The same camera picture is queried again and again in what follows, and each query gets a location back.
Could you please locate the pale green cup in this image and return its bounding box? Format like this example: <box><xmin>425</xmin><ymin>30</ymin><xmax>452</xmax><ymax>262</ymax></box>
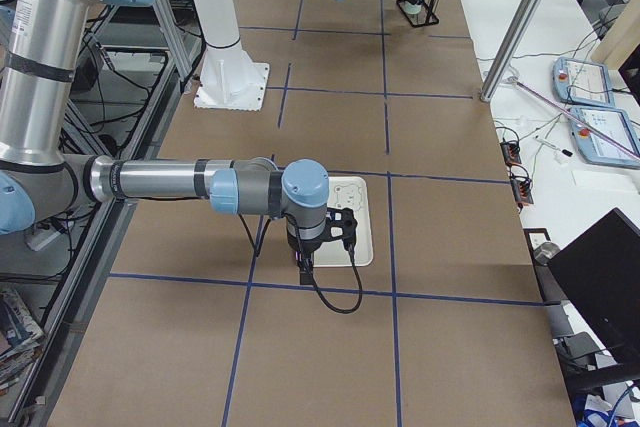
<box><xmin>402</xmin><ymin>0</ymin><xmax>423</xmax><ymax>16</ymax></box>

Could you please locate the cream bear tray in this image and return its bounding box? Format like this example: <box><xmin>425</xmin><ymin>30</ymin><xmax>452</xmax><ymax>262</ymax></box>
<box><xmin>312</xmin><ymin>175</ymin><xmax>375</xmax><ymax>268</ymax></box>

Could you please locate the metal cup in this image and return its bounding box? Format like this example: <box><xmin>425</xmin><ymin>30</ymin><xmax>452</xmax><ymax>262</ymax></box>
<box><xmin>533</xmin><ymin>241</ymin><xmax>561</xmax><ymax>266</ymax></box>

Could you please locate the reacher grabber stick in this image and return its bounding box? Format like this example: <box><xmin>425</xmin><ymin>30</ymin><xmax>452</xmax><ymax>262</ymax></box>
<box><xmin>509</xmin><ymin>77</ymin><xmax>640</xmax><ymax>161</ymax></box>

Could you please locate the upper teach pendant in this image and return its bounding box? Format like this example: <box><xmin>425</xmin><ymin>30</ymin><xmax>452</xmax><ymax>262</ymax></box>
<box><xmin>552</xmin><ymin>57</ymin><xmax>615</xmax><ymax>107</ymax></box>

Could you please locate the stack of books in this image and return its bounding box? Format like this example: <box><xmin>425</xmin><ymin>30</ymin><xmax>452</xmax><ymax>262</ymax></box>
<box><xmin>1</xmin><ymin>286</ymin><xmax>46</xmax><ymax>393</ymax></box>

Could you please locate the black laptop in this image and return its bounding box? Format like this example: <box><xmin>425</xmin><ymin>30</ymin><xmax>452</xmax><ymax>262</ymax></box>
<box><xmin>548</xmin><ymin>208</ymin><xmax>639</xmax><ymax>363</ymax></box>

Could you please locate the black camera cable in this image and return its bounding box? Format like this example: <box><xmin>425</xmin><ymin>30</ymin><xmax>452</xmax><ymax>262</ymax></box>
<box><xmin>294</xmin><ymin>226</ymin><xmax>364</xmax><ymax>314</ymax></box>

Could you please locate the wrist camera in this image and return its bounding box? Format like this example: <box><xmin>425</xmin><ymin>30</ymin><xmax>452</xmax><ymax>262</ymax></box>
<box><xmin>324</xmin><ymin>207</ymin><xmax>358</xmax><ymax>252</ymax></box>

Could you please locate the aluminium frame post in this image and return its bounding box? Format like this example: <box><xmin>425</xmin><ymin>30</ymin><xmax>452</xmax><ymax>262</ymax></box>
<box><xmin>480</xmin><ymin>0</ymin><xmax>541</xmax><ymax>103</ymax></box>

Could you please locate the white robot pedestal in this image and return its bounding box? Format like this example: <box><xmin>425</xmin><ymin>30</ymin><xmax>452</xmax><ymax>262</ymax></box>
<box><xmin>193</xmin><ymin>0</ymin><xmax>270</xmax><ymax>111</ymax></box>

